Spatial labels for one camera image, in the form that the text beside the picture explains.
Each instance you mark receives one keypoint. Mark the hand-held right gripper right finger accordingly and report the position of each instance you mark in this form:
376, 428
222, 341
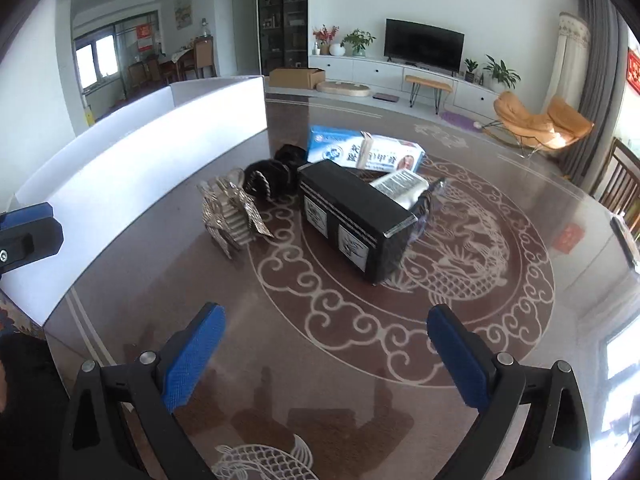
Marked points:
457, 355

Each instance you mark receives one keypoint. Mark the green potted plant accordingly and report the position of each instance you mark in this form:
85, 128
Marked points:
359, 40

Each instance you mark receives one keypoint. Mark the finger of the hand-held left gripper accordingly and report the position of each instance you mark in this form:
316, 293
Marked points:
30, 237

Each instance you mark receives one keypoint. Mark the window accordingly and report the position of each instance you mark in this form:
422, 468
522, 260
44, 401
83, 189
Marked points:
97, 62

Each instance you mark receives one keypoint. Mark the red wall hanging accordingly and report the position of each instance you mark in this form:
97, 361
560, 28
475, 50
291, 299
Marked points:
635, 70

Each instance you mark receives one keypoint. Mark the black display cabinet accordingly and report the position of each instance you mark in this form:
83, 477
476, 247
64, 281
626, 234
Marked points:
282, 15

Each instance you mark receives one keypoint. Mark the brown patterned glass desktop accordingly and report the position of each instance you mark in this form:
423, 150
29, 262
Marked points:
350, 410

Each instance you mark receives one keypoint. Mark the clear plastic bag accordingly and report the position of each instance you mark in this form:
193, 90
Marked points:
434, 190

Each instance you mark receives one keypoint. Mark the purple floor mat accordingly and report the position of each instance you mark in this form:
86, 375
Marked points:
460, 120

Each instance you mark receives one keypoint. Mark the black flat television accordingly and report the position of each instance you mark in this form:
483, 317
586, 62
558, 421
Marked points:
422, 45

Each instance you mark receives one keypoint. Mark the black hair clip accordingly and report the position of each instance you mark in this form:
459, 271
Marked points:
272, 177

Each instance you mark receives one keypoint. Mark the wooden bench with metal legs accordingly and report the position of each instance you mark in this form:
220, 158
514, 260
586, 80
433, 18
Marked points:
429, 82

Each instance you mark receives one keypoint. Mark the small potted plant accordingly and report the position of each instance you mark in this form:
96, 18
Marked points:
471, 67

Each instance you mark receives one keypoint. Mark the grey curtain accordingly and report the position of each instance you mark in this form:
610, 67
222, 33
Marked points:
597, 60

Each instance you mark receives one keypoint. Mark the white television cabinet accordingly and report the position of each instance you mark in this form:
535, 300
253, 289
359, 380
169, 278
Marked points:
360, 67

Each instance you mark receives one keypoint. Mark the tan rubber band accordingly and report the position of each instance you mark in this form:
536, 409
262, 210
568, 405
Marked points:
366, 150

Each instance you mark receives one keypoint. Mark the dark flat object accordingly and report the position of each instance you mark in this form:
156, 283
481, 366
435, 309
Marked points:
627, 237

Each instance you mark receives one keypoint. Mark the large leafy potted plant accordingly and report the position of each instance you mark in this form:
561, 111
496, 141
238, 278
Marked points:
500, 72

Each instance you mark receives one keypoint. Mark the red door poster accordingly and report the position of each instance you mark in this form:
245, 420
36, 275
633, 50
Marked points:
144, 37

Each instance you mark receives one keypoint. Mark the black rectangular box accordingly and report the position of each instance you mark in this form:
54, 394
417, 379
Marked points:
350, 200

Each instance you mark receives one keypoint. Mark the white plastic bottle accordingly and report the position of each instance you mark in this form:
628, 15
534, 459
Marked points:
400, 185

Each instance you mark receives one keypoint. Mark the red flower bouquet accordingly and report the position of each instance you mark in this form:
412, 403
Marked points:
325, 35

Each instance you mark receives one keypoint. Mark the tan round pet bed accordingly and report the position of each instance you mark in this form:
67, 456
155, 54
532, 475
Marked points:
345, 90

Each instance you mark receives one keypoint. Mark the white door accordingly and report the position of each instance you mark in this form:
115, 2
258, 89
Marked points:
244, 30

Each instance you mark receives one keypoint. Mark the framed wall painting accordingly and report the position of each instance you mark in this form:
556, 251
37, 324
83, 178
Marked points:
183, 11

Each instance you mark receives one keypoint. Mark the orange lounge chair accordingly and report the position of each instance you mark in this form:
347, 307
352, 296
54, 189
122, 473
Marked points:
520, 120

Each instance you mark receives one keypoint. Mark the cardboard box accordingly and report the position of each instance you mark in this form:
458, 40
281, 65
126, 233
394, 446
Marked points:
295, 77

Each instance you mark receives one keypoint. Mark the blue white ointment box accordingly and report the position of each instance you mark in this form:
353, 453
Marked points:
335, 147

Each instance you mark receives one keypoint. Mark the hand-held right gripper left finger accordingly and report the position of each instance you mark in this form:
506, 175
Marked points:
195, 355

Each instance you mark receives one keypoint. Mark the white round vase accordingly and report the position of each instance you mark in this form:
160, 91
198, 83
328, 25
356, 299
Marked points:
337, 50

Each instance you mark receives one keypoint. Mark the dark wooden chair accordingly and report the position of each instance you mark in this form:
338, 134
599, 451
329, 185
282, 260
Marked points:
617, 175

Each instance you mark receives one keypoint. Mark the white covered standing air conditioner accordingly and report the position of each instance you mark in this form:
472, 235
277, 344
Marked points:
567, 55

